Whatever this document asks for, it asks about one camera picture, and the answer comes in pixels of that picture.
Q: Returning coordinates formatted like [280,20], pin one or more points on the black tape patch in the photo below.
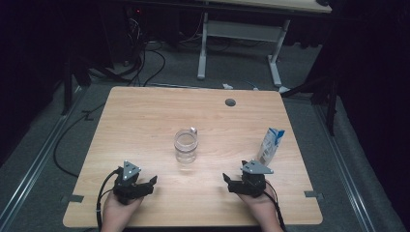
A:
[88,115]

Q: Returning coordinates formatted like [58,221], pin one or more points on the white-framed desk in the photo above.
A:
[241,30]

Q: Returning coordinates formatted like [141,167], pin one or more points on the dark computer tower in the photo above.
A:
[133,32]

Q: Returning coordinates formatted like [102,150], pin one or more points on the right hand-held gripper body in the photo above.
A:
[254,183]

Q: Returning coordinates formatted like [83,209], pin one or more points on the white and blue milk carton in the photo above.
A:
[270,145]

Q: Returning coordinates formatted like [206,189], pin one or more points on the clear glass jar with lid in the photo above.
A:
[186,146]

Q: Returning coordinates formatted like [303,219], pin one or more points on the grey tape strip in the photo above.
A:
[313,194]
[73,198]

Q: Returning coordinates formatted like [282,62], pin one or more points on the person's left hand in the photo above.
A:
[117,214]

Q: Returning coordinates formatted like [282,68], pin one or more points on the grey round table grommet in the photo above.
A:
[230,102]

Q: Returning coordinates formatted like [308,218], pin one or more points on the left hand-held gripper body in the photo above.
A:
[127,190]

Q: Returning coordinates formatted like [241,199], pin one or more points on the white plug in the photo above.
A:
[227,86]

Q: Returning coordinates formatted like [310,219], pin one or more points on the black metal stand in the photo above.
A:
[67,90]
[332,109]

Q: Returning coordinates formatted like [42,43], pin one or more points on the person's right hand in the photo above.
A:
[264,208]

